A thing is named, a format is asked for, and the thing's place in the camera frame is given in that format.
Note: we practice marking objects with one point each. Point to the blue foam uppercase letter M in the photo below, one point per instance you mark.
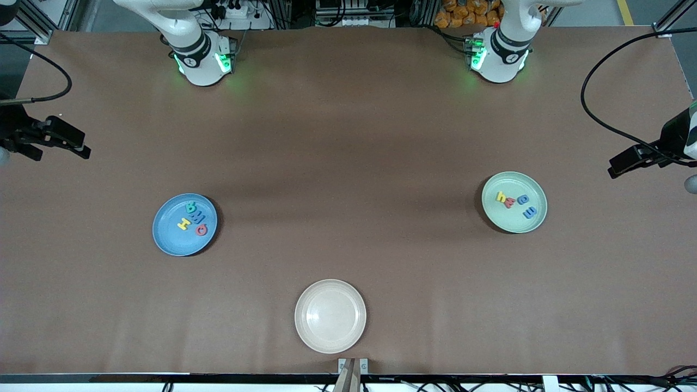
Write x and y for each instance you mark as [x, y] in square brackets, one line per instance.
[197, 216]

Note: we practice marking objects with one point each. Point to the aluminium frame post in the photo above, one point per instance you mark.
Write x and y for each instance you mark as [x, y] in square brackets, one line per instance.
[38, 22]
[672, 19]

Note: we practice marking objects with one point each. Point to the green round plate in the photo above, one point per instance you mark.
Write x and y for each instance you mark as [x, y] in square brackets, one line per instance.
[517, 218]

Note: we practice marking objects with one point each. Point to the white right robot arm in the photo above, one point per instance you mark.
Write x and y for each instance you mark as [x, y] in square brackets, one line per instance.
[196, 54]

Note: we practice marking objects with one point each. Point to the red foam letter G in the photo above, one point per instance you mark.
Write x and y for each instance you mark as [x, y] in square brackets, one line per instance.
[199, 231]

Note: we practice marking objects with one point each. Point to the yellow foam lowercase letter h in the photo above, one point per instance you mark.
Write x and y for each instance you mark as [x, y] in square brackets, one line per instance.
[501, 196]

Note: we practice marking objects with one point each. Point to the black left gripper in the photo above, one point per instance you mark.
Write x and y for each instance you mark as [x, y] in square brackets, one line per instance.
[673, 137]

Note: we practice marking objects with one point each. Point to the yellow foam uppercase letter H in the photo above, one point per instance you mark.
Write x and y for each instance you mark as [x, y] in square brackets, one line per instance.
[184, 223]

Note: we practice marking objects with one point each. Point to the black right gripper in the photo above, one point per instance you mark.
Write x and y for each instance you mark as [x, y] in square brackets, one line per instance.
[12, 129]

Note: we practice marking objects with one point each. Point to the metal table edge bracket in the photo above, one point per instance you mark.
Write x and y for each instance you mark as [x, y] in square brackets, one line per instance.
[364, 366]

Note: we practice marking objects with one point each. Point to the blue foam lowercase letter m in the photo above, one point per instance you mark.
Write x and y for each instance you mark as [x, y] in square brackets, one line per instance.
[530, 212]

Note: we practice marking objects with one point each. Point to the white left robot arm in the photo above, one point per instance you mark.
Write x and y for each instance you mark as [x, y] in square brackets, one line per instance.
[501, 54]

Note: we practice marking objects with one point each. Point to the pink foam letter w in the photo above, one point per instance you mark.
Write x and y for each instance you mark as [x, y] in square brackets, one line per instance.
[509, 202]

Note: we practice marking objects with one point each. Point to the bag of orange items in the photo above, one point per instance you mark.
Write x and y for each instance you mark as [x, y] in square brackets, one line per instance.
[465, 13]

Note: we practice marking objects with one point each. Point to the teal foam letter R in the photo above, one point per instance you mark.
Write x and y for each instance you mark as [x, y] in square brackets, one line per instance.
[191, 207]

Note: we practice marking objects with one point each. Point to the black table edge rail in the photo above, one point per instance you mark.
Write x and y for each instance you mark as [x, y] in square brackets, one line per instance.
[163, 377]

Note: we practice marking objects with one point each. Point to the cream round plate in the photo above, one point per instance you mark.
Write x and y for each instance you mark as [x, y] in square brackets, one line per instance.
[330, 316]

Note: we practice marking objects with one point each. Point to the white power strip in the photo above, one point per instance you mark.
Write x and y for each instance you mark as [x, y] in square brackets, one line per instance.
[234, 11]

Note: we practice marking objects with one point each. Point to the blue round plate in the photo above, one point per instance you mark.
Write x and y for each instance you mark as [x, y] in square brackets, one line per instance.
[171, 239]

